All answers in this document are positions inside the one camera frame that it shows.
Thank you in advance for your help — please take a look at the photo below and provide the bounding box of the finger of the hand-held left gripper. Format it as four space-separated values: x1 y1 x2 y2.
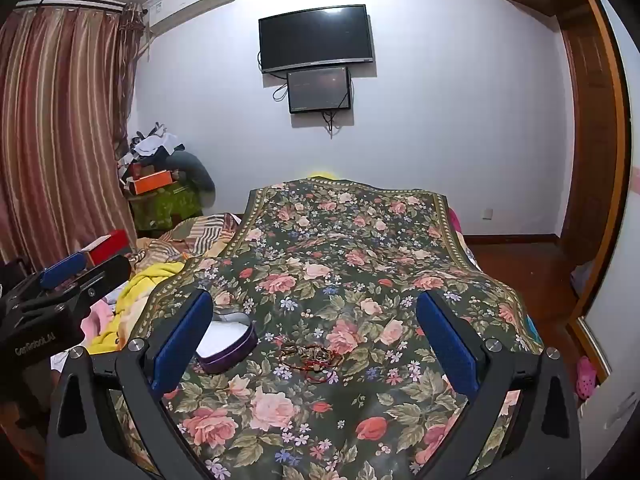
60 254 132 313
37 251 88 292

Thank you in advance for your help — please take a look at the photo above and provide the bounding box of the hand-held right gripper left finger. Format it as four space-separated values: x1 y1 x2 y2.
45 287 216 480

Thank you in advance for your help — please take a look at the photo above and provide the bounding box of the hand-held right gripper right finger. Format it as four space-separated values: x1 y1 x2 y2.
415 290 583 480

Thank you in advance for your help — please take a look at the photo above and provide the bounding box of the purple heart-shaped jewelry box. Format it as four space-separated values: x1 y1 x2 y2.
195 311 258 375

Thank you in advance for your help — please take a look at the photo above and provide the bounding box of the brown cord bracelet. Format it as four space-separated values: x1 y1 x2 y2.
277 341 307 362

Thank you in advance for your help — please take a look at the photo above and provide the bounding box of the red braided bracelet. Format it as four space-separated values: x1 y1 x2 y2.
299 344 346 367

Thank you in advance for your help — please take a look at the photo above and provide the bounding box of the red cord bracelet with charms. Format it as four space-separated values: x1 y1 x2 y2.
300 360 342 385

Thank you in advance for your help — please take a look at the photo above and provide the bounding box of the red box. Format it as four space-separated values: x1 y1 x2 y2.
80 230 133 267

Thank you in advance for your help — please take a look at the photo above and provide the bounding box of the light pink cloth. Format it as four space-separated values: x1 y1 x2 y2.
82 299 122 342

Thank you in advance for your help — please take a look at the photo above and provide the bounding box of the yellow cloth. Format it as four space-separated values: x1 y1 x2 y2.
87 260 186 356

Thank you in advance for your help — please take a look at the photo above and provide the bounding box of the green patterned cloth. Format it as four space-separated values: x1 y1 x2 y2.
127 182 203 235

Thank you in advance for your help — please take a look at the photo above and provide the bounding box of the striped blanket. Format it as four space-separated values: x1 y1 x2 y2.
132 212 246 267

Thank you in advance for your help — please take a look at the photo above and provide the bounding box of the orange box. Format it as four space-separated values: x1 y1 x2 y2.
131 171 176 195

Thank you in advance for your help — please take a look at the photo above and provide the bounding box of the striped brown curtain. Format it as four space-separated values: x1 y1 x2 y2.
0 5 146 271

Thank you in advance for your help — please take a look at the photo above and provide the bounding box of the pink slipper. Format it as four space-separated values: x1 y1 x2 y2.
575 356 599 399

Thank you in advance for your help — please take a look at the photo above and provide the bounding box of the pile of clothes and papers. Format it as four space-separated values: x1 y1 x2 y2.
117 121 186 181

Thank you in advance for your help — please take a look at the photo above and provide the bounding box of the dark bag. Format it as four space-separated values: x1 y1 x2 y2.
165 151 217 196

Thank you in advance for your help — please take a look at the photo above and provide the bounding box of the floral blanket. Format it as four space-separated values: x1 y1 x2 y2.
112 177 546 480

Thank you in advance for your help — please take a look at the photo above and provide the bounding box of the white curtain track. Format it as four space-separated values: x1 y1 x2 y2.
15 0 128 12

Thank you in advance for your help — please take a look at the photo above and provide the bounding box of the small black monitor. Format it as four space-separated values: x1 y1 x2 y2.
287 65 352 114

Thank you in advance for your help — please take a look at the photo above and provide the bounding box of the white air conditioner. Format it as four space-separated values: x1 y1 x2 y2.
142 0 237 37

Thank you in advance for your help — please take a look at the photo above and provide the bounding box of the large black television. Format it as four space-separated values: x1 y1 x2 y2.
258 4 375 74

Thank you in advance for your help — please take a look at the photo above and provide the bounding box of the wooden wardrobe frame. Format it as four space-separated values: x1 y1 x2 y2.
552 0 632 378

